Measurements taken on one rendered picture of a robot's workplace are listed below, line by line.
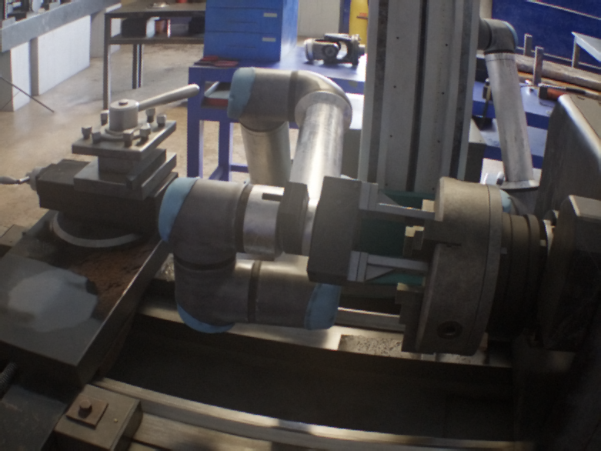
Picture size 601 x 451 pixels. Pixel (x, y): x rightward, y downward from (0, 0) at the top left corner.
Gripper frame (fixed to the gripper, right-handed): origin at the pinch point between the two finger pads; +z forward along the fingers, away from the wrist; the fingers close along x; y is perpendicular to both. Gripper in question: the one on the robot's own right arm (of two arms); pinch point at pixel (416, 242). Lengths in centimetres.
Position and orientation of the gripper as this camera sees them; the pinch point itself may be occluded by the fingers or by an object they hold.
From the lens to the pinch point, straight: 86.8
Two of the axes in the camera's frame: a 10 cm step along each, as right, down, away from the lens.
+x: -1.8, 9.2, -3.3
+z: 9.8, 1.4, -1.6
